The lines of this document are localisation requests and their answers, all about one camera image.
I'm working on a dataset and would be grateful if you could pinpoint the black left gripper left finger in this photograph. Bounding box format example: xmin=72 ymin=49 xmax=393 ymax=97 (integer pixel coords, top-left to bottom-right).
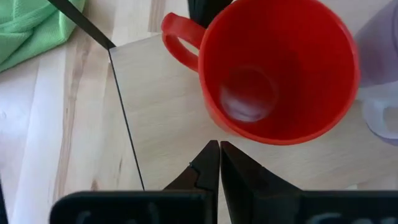
xmin=162 ymin=139 xmax=221 ymax=194

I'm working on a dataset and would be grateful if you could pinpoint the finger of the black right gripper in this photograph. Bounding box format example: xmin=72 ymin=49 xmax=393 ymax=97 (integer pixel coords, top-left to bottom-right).
xmin=208 ymin=0 xmax=234 ymax=29
xmin=187 ymin=0 xmax=211 ymax=29

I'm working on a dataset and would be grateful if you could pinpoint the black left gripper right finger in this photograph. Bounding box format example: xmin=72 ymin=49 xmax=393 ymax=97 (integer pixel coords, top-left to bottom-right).
xmin=220 ymin=140 xmax=303 ymax=224

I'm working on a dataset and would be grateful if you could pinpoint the red plastic mug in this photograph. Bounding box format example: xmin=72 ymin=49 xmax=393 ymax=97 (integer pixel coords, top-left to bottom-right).
xmin=160 ymin=0 xmax=362 ymax=147

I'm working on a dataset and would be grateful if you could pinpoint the pale purple plastic cup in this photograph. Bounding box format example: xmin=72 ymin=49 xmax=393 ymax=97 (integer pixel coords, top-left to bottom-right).
xmin=353 ymin=0 xmax=398 ymax=147

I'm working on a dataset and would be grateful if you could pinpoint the wooden board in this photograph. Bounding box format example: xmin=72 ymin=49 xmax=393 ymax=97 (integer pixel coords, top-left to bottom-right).
xmin=46 ymin=0 xmax=398 ymax=224

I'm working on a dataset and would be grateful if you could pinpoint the green microfibre cloth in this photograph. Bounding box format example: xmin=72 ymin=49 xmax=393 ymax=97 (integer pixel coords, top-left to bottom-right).
xmin=0 ymin=0 xmax=86 ymax=74

